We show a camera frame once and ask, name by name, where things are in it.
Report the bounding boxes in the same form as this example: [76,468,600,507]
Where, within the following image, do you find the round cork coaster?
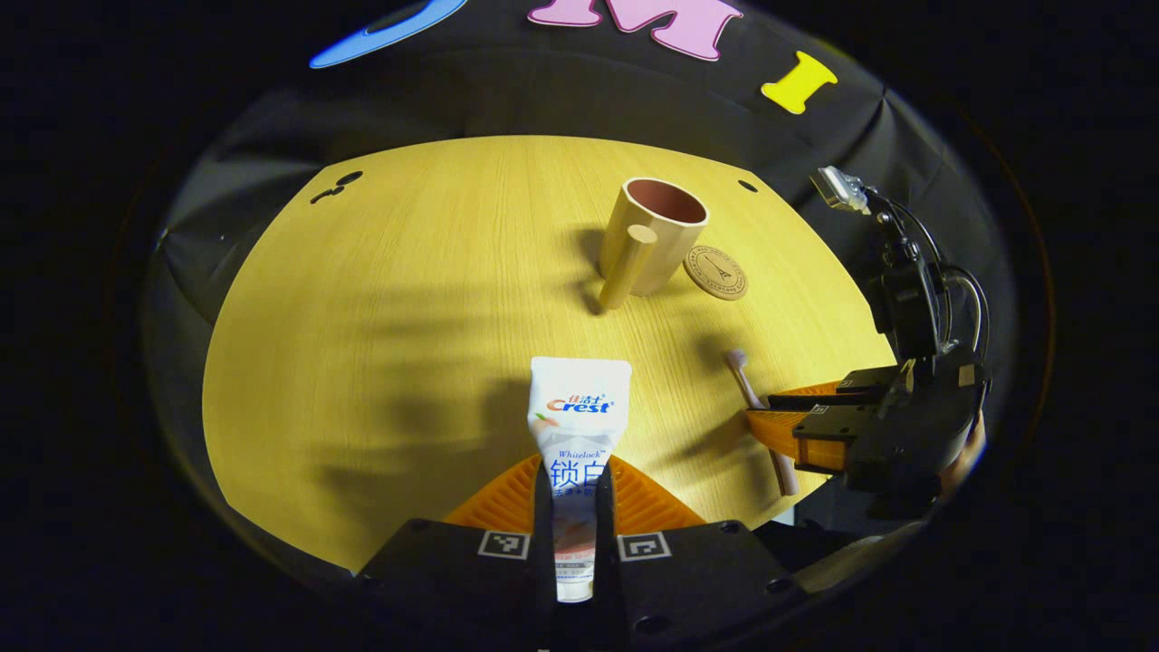
[683,245,750,301]

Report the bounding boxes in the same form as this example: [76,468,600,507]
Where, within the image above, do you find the pink toothbrush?
[724,350,801,497]

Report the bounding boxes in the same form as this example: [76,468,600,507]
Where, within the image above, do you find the white toothpaste tube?
[527,356,633,603]

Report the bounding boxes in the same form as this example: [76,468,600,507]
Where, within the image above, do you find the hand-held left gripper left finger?
[358,453,558,652]

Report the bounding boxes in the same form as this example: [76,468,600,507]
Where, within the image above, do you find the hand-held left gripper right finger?
[593,455,807,652]

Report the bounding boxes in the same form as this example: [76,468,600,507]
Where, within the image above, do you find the black backdrop cloth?
[149,0,1015,580]

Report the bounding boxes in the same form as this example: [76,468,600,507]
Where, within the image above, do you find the beige cup with handle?
[598,177,709,311]

